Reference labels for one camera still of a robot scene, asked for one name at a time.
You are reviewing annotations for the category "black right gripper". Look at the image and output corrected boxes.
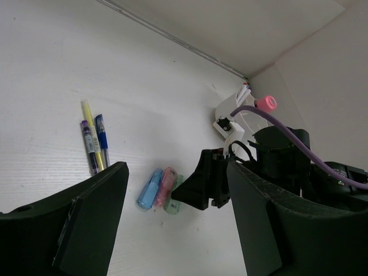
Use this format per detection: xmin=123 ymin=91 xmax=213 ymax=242
xmin=171 ymin=147 xmax=245 ymax=210

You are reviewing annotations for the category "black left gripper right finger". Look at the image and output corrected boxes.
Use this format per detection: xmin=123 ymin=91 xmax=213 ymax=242
xmin=227 ymin=163 xmax=367 ymax=275

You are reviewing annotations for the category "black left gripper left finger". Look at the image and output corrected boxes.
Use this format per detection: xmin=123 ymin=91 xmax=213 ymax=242
xmin=1 ymin=162 xmax=129 ymax=275

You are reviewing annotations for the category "green correction tape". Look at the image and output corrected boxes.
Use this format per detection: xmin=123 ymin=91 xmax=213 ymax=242
xmin=164 ymin=174 xmax=184 ymax=214

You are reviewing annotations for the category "red capped white marker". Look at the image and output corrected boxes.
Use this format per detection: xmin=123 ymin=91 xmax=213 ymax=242
xmin=236 ymin=82 xmax=249 ymax=103

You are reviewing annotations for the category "blue capped white marker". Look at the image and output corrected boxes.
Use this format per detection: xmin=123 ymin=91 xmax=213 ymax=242
xmin=236 ymin=84 xmax=251 ymax=105

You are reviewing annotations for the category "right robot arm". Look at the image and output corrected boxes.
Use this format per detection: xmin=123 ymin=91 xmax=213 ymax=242
xmin=171 ymin=126 xmax=367 ymax=212

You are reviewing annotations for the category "pink correction tape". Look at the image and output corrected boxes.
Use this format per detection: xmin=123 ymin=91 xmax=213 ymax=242
xmin=154 ymin=167 xmax=178 ymax=207

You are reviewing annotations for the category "blue correction tape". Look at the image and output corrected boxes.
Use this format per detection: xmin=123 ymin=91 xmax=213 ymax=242
xmin=137 ymin=168 xmax=163 ymax=210

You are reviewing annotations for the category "purple gel pen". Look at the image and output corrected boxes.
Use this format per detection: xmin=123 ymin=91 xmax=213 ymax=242
xmin=80 ymin=120 xmax=99 ymax=175

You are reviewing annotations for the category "white round divided pen holder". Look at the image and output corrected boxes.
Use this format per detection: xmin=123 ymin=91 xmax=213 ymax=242
xmin=213 ymin=93 xmax=268 ymax=143

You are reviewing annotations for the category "blue gel pen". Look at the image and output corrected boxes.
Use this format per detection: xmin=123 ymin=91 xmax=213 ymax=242
xmin=95 ymin=114 xmax=110 ymax=168

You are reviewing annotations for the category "yellow highlighter pen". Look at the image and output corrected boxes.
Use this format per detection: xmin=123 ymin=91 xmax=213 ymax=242
xmin=81 ymin=100 xmax=105 ymax=171

